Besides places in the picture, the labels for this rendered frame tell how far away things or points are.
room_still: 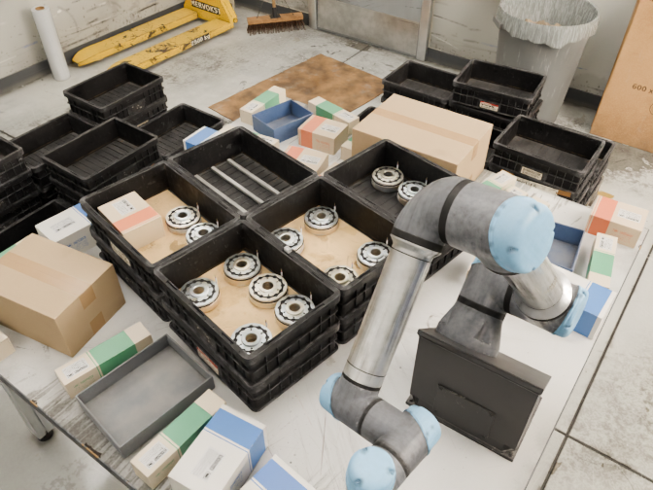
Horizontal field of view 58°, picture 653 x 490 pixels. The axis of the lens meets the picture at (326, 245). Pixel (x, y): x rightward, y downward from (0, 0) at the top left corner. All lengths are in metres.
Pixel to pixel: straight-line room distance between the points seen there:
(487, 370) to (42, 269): 1.19
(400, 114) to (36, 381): 1.45
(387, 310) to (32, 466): 1.72
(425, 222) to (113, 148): 2.11
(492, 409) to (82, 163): 2.08
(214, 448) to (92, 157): 1.79
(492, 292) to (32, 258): 1.23
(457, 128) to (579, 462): 1.26
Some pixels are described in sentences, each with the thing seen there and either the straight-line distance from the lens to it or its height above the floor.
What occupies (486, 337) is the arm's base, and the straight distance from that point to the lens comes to 1.39.
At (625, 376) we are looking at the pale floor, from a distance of 2.73.
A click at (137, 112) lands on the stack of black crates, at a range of 3.18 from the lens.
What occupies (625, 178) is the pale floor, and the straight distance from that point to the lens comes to 3.80.
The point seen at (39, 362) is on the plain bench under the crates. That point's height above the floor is 0.70.
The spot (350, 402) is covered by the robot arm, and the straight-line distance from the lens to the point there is 1.08.
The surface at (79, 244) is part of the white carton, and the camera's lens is 2.03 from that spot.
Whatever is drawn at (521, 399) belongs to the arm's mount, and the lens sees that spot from 1.35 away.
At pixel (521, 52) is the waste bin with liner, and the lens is 3.76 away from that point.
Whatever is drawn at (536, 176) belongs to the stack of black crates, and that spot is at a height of 0.50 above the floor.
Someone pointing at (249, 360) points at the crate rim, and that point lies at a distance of 1.35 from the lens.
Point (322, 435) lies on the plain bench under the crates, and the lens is 1.50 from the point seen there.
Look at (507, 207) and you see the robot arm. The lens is 0.95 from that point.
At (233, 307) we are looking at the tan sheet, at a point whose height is 0.83.
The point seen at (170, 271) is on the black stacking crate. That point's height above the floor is 0.90.
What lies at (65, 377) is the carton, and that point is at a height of 0.76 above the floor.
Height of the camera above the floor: 2.01
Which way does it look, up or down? 43 degrees down
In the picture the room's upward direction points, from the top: straight up
